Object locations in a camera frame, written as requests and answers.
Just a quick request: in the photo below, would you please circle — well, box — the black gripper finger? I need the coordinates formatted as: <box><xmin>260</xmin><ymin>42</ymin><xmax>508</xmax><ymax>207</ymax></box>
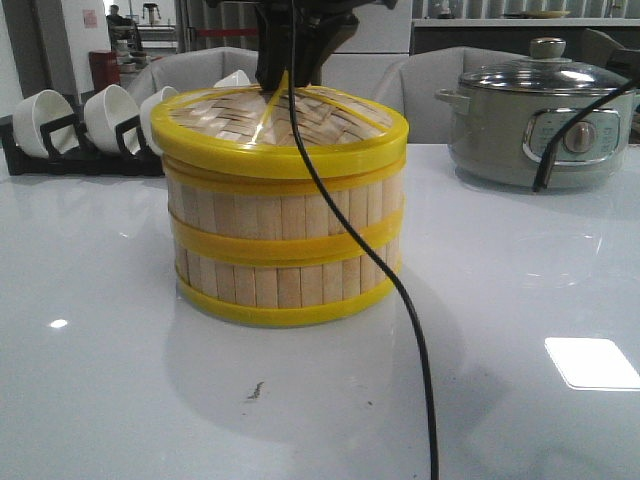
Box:
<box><xmin>255</xmin><ymin>14</ymin><xmax>291</xmax><ymax>91</ymax></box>
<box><xmin>294</xmin><ymin>13</ymin><xmax>359</xmax><ymax>86</ymax></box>

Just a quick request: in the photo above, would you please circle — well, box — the white bowl rightmost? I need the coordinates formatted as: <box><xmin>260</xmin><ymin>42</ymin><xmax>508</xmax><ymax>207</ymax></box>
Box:
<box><xmin>213</xmin><ymin>69</ymin><xmax>251</xmax><ymax>88</ymax></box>

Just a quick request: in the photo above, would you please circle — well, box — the red bin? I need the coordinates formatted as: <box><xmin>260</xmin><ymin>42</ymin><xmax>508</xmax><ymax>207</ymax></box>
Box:
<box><xmin>88</xmin><ymin>50</ymin><xmax>120</xmax><ymax>93</ymax></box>

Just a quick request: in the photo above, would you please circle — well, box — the black cable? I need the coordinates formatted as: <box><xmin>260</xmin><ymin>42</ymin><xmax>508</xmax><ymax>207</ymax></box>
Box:
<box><xmin>287</xmin><ymin>0</ymin><xmax>441</xmax><ymax>480</ymax></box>

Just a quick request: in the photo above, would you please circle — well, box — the grey chair right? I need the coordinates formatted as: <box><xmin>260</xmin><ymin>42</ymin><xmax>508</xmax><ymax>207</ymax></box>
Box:
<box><xmin>319</xmin><ymin>46</ymin><xmax>526</xmax><ymax>145</ymax></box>

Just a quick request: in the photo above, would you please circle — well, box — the bamboo steamer basket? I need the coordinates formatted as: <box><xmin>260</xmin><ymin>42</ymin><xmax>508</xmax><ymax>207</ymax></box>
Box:
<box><xmin>173</xmin><ymin>234</ymin><xmax>404</xmax><ymax>329</ymax></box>
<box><xmin>162</xmin><ymin>157</ymin><xmax>406</xmax><ymax>267</ymax></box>

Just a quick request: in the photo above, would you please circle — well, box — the white bowl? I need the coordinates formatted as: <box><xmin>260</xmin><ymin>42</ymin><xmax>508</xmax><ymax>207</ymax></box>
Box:
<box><xmin>12</xmin><ymin>89</ymin><xmax>73</xmax><ymax>158</ymax></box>
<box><xmin>138</xmin><ymin>85</ymin><xmax>180</xmax><ymax>157</ymax></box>
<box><xmin>84</xmin><ymin>84</ymin><xmax>139</xmax><ymax>154</ymax></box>
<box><xmin>213</xmin><ymin>69</ymin><xmax>251</xmax><ymax>88</ymax></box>

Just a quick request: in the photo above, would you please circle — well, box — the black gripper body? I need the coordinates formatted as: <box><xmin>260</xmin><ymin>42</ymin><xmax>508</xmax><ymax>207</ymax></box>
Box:
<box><xmin>204</xmin><ymin>0</ymin><xmax>401</xmax><ymax>31</ymax></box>

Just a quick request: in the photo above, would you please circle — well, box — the grey chair left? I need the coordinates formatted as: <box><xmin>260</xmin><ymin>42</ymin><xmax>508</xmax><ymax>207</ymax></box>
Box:
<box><xmin>126</xmin><ymin>47</ymin><xmax>258</xmax><ymax>105</ymax></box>

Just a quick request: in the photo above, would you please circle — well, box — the white bowl far left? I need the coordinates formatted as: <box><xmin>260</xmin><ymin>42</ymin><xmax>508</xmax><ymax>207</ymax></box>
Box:
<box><xmin>12</xmin><ymin>89</ymin><xmax>73</xmax><ymax>158</ymax></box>

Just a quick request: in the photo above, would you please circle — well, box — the grey-green electric cooking pot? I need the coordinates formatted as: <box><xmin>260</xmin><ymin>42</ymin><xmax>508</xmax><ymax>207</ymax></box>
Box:
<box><xmin>435</xmin><ymin>86</ymin><xmax>639</xmax><ymax>189</ymax></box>

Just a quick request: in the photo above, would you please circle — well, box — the grey chair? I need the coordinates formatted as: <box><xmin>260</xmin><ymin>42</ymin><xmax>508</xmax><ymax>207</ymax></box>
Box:
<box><xmin>126</xmin><ymin>47</ymin><xmax>258</xmax><ymax>105</ymax></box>
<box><xmin>319</xmin><ymin>46</ymin><xmax>526</xmax><ymax>145</ymax></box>

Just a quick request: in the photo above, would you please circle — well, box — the woven bamboo steamer lid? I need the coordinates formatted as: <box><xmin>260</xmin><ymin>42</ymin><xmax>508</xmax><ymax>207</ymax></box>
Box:
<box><xmin>150</xmin><ymin>82</ymin><xmax>409</xmax><ymax>179</ymax></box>

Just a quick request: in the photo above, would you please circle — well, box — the white cabinet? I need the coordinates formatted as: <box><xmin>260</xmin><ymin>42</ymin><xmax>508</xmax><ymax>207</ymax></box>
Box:
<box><xmin>321</xmin><ymin>0</ymin><xmax>413</xmax><ymax>96</ymax></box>

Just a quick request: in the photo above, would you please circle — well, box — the black bowl rack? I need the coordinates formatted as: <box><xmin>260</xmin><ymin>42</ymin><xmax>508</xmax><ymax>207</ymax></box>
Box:
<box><xmin>1</xmin><ymin>113</ymin><xmax>163</xmax><ymax>177</ymax></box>

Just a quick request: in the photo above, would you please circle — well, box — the glass pot lid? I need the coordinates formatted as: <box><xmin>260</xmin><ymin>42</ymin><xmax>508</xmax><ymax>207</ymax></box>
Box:
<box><xmin>459</xmin><ymin>37</ymin><xmax>628</xmax><ymax>96</ymax></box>

